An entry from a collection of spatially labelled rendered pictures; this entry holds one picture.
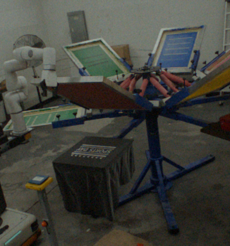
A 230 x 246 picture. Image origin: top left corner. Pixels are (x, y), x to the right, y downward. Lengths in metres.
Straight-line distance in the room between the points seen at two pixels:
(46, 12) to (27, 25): 0.64
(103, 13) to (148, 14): 1.00
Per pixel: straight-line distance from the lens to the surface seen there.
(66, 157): 2.53
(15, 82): 2.56
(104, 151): 2.51
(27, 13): 7.75
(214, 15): 6.49
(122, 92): 2.30
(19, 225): 3.17
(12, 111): 2.64
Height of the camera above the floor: 1.96
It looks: 19 degrees down
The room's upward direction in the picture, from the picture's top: 9 degrees counter-clockwise
